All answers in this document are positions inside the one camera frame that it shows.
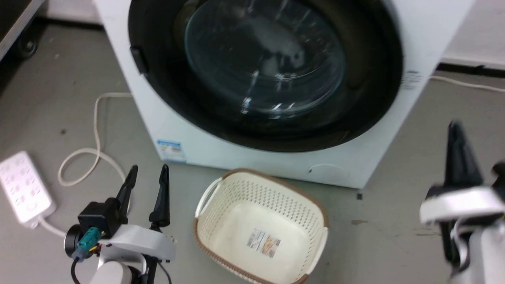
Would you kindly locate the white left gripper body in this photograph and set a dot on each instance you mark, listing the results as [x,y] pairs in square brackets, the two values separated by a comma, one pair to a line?
[138,238]

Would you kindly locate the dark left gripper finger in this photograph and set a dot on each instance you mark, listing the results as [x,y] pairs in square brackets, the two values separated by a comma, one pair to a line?
[161,201]
[128,187]

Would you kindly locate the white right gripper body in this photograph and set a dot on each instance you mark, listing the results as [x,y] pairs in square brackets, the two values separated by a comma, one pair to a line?
[461,205]

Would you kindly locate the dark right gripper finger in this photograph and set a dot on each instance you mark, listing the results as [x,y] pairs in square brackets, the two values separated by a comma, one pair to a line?
[500,173]
[459,157]

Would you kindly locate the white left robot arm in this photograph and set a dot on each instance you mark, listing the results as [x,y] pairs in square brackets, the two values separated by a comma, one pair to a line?
[112,274]

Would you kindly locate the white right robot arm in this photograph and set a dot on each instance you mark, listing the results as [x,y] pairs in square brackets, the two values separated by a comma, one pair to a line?
[485,252]

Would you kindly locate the black round washer door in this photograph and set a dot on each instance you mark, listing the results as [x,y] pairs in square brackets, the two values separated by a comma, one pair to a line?
[367,98]

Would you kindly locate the white front-load washing machine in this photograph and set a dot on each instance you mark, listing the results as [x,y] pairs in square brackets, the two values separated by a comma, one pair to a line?
[426,31]

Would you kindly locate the blue energy label sticker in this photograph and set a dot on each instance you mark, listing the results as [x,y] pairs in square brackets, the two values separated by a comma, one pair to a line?
[171,151]

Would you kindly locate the cream perforated laundry basket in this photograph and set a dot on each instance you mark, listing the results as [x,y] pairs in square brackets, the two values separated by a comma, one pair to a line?
[236,236]

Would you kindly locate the white power strip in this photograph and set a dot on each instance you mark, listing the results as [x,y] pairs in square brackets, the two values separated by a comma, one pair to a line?
[23,189]

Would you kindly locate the printed basket label sticker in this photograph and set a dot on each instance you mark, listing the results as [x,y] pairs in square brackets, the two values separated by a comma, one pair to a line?
[263,242]

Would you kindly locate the round washer filter cover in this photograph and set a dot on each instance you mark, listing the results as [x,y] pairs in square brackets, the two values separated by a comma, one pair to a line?
[328,174]

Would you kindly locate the black cart with wheel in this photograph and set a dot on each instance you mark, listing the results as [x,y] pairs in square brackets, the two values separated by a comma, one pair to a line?
[15,23]

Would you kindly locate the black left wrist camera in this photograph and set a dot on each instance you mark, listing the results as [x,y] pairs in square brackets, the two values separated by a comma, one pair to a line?
[98,219]

